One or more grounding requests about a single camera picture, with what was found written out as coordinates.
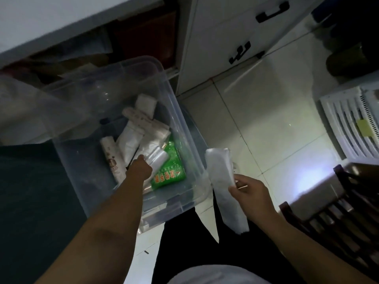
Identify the clear plastic bag pack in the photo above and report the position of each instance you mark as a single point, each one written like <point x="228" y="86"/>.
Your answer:
<point x="157" y="156"/>

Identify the grey cushioned chair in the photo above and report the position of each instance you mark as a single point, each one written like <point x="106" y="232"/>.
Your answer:
<point x="29" y="218"/>

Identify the person's black trousers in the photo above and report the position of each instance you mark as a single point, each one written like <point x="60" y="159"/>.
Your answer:
<point x="192" y="242"/>

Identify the green glove packet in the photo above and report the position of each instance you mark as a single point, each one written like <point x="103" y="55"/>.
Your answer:
<point x="170" y="171"/>

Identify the person's left hand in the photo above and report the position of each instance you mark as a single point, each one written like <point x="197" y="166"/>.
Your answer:
<point x="139" y="170"/>

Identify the person's white shirt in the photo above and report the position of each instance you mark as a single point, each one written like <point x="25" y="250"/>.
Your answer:
<point x="219" y="276"/>

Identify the person's left forearm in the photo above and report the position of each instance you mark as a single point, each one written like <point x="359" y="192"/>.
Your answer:
<point x="97" y="233"/>

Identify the dark wooden chair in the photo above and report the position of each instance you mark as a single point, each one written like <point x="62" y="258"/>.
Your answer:
<point x="340" y="210"/>

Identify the white bag roll green dot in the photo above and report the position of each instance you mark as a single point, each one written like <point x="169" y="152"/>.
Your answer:
<point x="145" y="122"/>

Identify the dark green bag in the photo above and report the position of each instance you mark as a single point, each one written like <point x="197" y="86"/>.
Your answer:
<point x="349" y="59"/>

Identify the white slatted plastic crate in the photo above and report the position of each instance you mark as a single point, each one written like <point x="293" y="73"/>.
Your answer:
<point x="343" y="121"/>

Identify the white bag roll brown print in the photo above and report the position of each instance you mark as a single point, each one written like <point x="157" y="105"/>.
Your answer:
<point x="114" y="159"/>

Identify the person's right forearm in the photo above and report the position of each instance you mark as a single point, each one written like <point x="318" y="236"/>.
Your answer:
<point x="302" y="257"/>

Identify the dark blue bag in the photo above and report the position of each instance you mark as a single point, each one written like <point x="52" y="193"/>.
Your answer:
<point x="319" y="13"/>

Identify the clear plastic lid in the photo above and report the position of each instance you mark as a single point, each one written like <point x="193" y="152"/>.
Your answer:
<point x="35" y="112"/>

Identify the person's right hand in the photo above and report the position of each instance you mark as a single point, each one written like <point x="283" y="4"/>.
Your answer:
<point x="254" y="201"/>

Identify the white drawer unit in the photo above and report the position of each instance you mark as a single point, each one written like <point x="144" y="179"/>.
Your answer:
<point x="225" y="29"/>

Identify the clear plastic storage bin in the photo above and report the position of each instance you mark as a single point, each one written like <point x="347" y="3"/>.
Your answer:
<point x="88" y="162"/>

